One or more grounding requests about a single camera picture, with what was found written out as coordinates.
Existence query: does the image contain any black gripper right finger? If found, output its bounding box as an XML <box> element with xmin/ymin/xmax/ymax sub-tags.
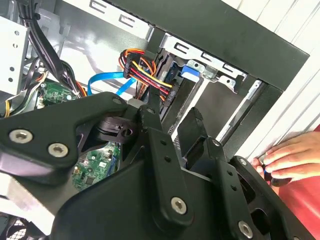
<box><xmin>177</xmin><ymin>106</ymin><xmax>311</xmax><ymax>240</ymax></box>

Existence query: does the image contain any blue data wire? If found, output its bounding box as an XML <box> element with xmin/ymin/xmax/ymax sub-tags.
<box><xmin>87</xmin><ymin>71</ymin><xmax>137</xmax><ymax>97</ymax></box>

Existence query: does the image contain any small round black tool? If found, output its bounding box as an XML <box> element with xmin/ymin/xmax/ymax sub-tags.
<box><xmin>261</xmin><ymin>162</ymin><xmax>292</xmax><ymax>187</ymax></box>

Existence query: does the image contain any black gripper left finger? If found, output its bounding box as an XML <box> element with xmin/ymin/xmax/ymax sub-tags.
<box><xmin>0</xmin><ymin>88</ymin><xmax>195</xmax><ymax>227</ymax></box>

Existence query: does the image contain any hard disk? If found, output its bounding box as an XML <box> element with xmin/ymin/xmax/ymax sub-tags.
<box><xmin>159</xmin><ymin>53</ymin><xmax>251</xmax><ymax>151</ymax></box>

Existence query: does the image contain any person's right hand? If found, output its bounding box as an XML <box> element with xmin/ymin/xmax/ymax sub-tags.
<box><xmin>251</xmin><ymin>131</ymin><xmax>320</xmax><ymax>182</ymax></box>

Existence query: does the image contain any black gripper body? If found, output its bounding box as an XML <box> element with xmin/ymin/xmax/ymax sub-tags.
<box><xmin>51</xmin><ymin>157</ymin><xmax>240</xmax><ymax>240</ymax></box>

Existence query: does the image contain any red yellow orange power wire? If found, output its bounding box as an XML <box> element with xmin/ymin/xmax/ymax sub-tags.
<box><xmin>118</xmin><ymin>48</ymin><xmax>176</xmax><ymax>103</ymax></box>

